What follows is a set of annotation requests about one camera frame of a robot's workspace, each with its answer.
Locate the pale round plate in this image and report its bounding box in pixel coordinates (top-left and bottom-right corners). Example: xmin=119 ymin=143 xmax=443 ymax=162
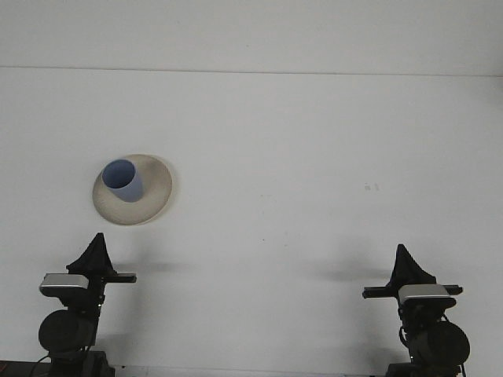
xmin=91 ymin=153 xmax=177 ymax=227

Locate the pale blue cup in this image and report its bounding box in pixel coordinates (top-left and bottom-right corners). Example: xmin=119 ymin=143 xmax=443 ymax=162
xmin=101 ymin=159 xmax=145 ymax=203

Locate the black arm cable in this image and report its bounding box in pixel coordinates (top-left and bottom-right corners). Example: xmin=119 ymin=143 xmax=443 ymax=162
xmin=33 ymin=302 xmax=107 ymax=377
xmin=397 ymin=312 xmax=467 ymax=377

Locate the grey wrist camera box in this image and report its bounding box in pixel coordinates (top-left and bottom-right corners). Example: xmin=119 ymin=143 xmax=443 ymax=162
xmin=39 ymin=273 xmax=89 ymax=298
xmin=398 ymin=284 xmax=457 ymax=309

